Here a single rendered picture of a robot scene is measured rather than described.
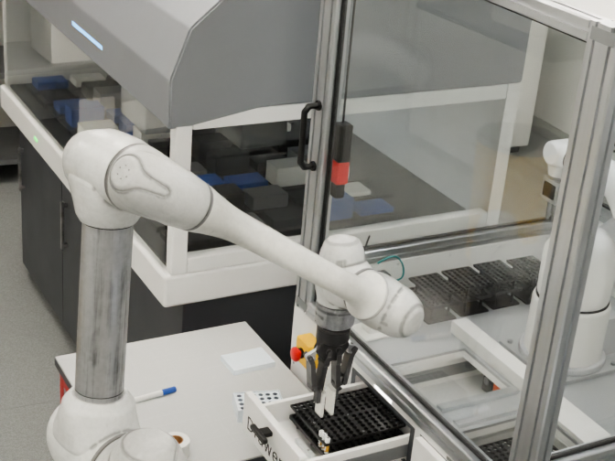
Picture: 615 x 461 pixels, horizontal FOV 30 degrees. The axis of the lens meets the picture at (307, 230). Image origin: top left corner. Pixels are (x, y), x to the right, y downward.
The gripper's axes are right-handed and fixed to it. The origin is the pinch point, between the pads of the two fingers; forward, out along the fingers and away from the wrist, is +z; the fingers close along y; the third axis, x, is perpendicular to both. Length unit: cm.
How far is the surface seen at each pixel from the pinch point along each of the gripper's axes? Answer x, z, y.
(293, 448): 5.6, 6.9, 10.6
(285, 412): -16.6, 13.4, 0.7
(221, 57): -85, -56, -8
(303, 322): -47, 8, -20
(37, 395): -173, 100, 19
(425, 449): 16.5, 7.1, -17.8
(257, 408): -12.3, 7.3, 10.8
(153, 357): -67, 24, 15
